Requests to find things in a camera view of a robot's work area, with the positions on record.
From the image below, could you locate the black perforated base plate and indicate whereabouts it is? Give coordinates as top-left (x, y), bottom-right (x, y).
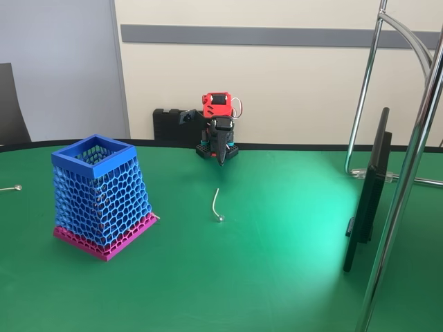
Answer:
top-left (195, 140), bottom-right (240, 160)

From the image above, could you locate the black plastic case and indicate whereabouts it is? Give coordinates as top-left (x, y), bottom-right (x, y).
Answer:
top-left (152, 108), bottom-right (206, 141)

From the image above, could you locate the black LED light panel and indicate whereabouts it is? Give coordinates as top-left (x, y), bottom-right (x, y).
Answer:
top-left (343, 107), bottom-right (394, 274)

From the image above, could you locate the clear plastic foot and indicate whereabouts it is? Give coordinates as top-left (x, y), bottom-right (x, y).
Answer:
top-left (351, 167), bottom-right (399, 183)

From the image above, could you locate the chrome tube frame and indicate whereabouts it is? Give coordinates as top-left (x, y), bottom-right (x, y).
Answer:
top-left (345, 0), bottom-right (443, 188)

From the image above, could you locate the small camera circuit board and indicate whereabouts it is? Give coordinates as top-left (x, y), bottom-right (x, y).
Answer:
top-left (177, 109), bottom-right (196, 126)

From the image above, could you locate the chrome slanted pole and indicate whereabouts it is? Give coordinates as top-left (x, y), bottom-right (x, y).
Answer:
top-left (355, 33), bottom-right (443, 332)

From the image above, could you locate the grey wall rail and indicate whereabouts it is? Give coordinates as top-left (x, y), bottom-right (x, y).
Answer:
top-left (120, 24), bottom-right (442, 50)

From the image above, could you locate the blue mesh basket pink base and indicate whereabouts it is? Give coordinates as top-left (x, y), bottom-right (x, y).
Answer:
top-left (51, 133), bottom-right (159, 262)

